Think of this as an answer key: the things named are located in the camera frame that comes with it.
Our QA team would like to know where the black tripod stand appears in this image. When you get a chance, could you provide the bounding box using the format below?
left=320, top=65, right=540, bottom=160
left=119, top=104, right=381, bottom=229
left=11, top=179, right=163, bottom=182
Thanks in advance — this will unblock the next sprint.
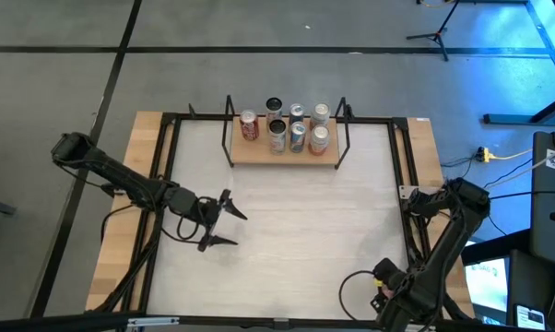
left=405, top=0, right=466, bottom=63

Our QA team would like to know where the Spindrift pink white can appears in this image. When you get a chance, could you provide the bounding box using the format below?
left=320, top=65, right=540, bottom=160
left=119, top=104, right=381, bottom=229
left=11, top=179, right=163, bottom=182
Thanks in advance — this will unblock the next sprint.
left=308, top=124, right=331, bottom=157
left=310, top=101, right=332, bottom=129

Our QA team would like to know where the Celsius tall white can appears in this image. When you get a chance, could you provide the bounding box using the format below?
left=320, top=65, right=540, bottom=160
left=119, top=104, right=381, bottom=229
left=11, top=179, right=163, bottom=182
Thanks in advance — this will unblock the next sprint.
left=267, top=118, right=288, bottom=155
left=265, top=96, right=284, bottom=122

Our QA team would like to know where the silver metal bracket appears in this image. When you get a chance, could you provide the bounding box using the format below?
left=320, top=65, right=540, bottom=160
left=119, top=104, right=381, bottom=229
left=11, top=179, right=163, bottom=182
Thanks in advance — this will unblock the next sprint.
left=126, top=315, right=181, bottom=329

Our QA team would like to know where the yellow extension cord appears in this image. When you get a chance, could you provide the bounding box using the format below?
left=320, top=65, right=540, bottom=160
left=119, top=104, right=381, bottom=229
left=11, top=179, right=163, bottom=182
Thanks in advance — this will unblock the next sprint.
left=476, top=146, right=536, bottom=163

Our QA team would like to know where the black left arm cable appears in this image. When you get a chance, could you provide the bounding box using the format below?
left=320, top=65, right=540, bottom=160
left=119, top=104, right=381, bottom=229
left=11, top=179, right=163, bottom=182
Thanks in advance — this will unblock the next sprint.
left=159, top=211, right=205, bottom=245

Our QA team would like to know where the smartphone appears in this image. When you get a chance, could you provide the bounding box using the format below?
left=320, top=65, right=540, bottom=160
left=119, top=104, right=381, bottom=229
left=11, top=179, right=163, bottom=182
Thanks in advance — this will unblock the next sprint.
left=513, top=302, right=547, bottom=331

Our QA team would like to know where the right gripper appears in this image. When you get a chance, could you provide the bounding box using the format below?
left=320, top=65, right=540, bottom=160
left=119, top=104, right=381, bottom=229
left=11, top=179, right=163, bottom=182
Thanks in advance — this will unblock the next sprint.
left=371, top=256, right=419, bottom=331

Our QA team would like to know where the Red Bull blue silver can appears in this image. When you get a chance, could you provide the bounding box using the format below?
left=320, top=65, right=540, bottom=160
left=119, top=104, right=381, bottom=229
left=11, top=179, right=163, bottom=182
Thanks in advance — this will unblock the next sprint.
left=288, top=121, right=308, bottom=154
left=288, top=102, right=306, bottom=125

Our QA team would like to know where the lit computer screen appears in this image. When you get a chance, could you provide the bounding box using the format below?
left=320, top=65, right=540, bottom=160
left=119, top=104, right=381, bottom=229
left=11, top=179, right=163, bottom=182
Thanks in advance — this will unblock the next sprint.
left=463, top=255, right=510, bottom=326

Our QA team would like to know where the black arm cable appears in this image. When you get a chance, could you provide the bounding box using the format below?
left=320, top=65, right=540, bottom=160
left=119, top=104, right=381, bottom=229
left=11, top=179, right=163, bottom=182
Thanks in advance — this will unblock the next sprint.
left=337, top=268, right=381, bottom=322
left=159, top=211, right=205, bottom=245

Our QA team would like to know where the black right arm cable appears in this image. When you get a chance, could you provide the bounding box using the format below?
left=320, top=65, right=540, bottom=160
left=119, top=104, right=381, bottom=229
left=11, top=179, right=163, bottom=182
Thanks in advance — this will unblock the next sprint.
left=337, top=268, right=381, bottom=322

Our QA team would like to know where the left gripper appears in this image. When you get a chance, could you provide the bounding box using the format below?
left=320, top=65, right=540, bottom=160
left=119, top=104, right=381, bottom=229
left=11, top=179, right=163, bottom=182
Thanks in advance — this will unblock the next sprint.
left=189, top=189, right=249, bottom=254

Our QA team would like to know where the wooden shelf with black brackets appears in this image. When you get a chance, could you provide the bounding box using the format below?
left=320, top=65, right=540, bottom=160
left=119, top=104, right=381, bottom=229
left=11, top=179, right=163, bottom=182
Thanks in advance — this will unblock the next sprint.
left=220, top=94, right=353, bottom=171

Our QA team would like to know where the black desk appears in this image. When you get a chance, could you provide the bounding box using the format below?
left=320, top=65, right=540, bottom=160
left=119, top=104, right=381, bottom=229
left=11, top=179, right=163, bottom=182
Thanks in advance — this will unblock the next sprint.
left=529, top=131, right=555, bottom=271

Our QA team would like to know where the black stand base bar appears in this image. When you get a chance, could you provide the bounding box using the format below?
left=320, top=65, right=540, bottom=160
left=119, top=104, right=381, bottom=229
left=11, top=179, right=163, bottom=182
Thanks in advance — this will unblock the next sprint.
left=482, top=89, right=555, bottom=126

